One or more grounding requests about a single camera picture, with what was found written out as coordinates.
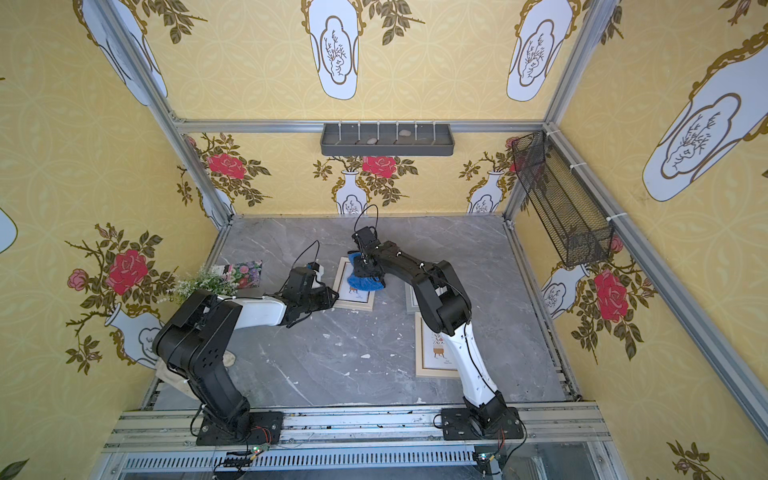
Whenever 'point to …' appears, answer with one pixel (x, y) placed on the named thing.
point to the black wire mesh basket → (579, 233)
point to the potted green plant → (205, 280)
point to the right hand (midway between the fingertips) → (361, 272)
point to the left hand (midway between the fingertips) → (340, 300)
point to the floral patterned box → (246, 274)
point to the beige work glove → (180, 382)
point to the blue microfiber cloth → (371, 283)
